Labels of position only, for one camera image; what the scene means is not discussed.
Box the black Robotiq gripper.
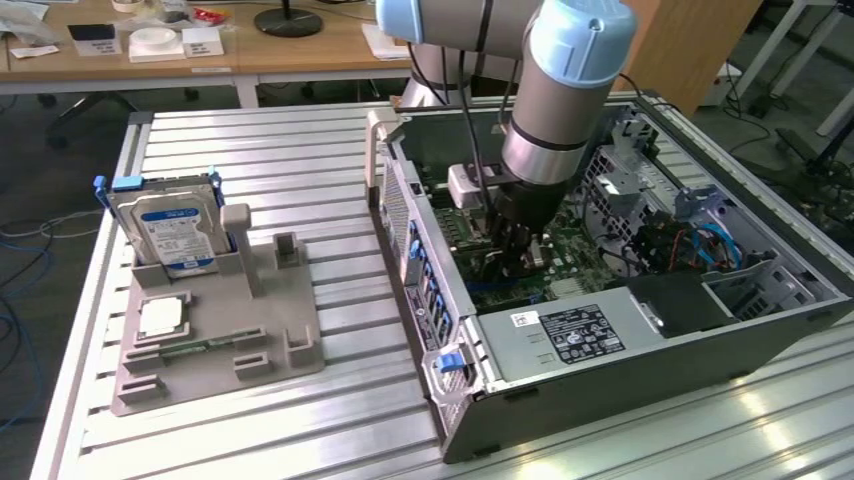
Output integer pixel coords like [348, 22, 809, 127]
[490, 180, 570, 237]

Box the CPU socket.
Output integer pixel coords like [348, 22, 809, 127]
[464, 207, 500, 242]

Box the metal disk bay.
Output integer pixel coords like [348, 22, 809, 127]
[581, 144, 662, 251]

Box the green Dell motherboard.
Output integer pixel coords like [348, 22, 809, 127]
[426, 177, 629, 309]

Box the grey power supply unit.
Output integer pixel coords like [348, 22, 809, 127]
[476, 287, 669, 386]

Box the white paper stack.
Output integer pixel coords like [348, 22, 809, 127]
[360, 22, 415, 62]

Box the open black PC case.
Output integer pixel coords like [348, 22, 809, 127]
[364, 89, 854, 464]

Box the wooden cabinet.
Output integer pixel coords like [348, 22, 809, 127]
[613, 0, 767, 117]

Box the grey parts rack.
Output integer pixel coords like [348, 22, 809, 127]
[110, 202, 328, 419]

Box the black round monitor base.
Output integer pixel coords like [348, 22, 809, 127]
[252, 0, 326, 38]

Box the hard disk with blue label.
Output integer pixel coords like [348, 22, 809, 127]
[106, 174, 226, 280]

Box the green RAM stick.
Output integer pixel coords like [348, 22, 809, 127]
[156, 338, 239, 354]

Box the silver CPU chip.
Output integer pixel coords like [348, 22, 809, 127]
[136, 298, 190, 337]

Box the white labelled box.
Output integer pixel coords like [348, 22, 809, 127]
[180, 27, 223, 58]

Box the blue disk caddy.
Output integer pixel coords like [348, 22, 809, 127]
[91, 169, 236, 254]

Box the white box with tape roll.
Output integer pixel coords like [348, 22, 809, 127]
[126, 27, 188, 65]

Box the black and white box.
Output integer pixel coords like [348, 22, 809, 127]
[68, 23, 124, 57]

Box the wooden desk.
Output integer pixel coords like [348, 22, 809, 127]
[0, 0, 606, 109]

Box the white paper slip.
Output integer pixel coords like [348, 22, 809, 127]
[8, 44, 60, 60]

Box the clear plastic bag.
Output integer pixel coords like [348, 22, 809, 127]
[0, 13, 63, 47]

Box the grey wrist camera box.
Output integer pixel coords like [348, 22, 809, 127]
[447, 163, 503, 210]

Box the black camera cable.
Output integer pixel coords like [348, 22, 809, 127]
[406, 43, 523, 224]

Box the blue data wire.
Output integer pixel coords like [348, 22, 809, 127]
[691, 222, 743, 272]

